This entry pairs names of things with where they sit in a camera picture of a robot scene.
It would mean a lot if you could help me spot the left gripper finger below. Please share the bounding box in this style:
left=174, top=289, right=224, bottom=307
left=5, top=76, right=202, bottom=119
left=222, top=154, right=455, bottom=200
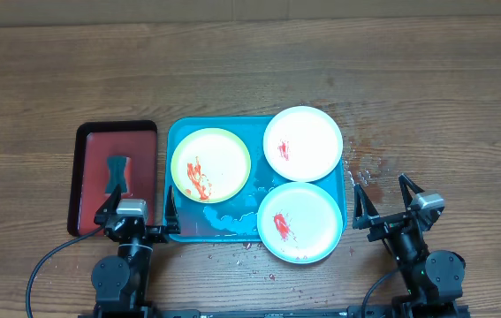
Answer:
left=94, top=185, right=121, bottom=224
left=163, top=185, right=181, bottom=234

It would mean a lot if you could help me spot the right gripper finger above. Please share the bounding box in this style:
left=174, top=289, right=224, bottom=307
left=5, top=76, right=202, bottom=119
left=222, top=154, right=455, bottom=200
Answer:
left=353, top=184, right=380, bottom=228
left=399, top=173, right=424, bottom=211

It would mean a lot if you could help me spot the green and orange sponge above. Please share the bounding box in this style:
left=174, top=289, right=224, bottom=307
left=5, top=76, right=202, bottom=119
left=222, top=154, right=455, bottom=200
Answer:
left=105, top=155, right=133, bottom=198

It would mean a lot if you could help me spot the light blue rimmed plate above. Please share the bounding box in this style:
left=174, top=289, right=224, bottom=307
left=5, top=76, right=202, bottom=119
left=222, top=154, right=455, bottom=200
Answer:
left=257, top=182, right=345, bottom=264

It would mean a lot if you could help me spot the yellow-green rimmed plate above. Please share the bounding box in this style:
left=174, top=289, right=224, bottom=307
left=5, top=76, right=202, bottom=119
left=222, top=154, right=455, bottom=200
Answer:
left=171, top=128, right=251, bottom=203

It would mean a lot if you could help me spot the white plate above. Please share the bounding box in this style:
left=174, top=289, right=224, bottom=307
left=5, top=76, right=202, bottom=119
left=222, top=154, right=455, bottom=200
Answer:
left=262, top=106, right=344, bottom=182

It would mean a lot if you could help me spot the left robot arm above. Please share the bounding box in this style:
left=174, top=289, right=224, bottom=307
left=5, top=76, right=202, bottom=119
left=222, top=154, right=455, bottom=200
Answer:
left=91, top=185, right=180, bottom=317

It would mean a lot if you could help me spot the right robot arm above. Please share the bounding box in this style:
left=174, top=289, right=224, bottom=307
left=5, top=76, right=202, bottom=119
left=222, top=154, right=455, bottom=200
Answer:
left=347, top=174, right=470, bottom=317

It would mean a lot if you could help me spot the teal plastic tray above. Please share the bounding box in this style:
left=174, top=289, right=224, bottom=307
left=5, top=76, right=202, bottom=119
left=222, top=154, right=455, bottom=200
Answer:
left=163, top=116, right=346, bottom=243

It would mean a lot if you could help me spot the red and black tray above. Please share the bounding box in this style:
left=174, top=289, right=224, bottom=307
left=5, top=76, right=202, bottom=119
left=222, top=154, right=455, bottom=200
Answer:
left=67, top=120, right=157, bottom=237

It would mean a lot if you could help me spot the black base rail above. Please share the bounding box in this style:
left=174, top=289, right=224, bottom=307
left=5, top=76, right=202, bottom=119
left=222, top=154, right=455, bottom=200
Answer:
left=77, top=303, right=472, bottom=318

